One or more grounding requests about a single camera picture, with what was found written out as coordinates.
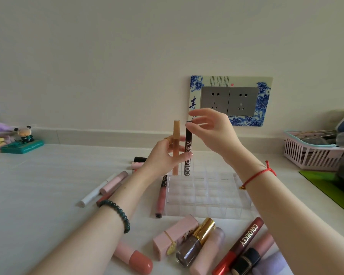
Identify green bead bracelet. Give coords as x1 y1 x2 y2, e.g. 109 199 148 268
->
99 199 131 234

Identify person's right hand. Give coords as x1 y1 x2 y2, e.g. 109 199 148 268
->
186 108 247 169

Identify coral pink capsule lipstick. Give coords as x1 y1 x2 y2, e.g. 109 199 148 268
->
113 240 154 275

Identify panda figurine green base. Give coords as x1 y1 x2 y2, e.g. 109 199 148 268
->
0 125 44 154

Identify purple plush toy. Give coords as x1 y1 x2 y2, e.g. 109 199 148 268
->
0 120 16 134

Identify red Colorkey lip tube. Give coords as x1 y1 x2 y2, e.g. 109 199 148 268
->
212 217 264 275

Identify red string bracelet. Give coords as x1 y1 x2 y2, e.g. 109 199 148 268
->
239 160 277 190

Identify person's left forearm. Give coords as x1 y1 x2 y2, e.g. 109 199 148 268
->
28 168 161 275

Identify pink gloss black cap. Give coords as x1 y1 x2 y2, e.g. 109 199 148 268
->
155 175 169 218

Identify lavender lipstick tube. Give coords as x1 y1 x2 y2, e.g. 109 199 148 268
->
259 250 286 275

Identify person's left hand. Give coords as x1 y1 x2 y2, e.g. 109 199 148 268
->
139 136 194 181

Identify green mat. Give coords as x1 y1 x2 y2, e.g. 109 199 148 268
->
299 168 344 220

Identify white slim tube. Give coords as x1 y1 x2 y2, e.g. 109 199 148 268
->
80 173 118 208

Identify pink matte lipstick tube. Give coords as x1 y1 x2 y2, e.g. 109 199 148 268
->
99 171 130 196

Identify light pink round tube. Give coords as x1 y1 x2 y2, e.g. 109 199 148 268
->
189 227 226 275

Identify grey wall socket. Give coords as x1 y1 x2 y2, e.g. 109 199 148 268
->
200 86 231 115
227 87 258 117

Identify pink square lipstick gold band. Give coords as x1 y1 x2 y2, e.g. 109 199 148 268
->
152 214 200 262

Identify clear acrylic lipstick organizer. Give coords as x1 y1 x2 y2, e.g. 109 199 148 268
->
165 168 253 220

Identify beige slim lip tube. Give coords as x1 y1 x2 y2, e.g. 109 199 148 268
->
172 120 180 176

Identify pink plastic basket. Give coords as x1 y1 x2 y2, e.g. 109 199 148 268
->
284 130 344 172

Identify gold cap brown bottle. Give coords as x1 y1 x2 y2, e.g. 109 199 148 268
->
175 217 216 268

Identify person's right forearm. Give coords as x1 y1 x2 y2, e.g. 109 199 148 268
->
230 150 344 275

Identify black cap pink lipgloss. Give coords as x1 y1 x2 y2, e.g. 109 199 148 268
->
230 230 276 275

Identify blue floral socket frame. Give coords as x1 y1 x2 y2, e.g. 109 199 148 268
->
188 75 273 127

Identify black Colorkey lip tube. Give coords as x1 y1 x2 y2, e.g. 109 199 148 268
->
184 121 193 176

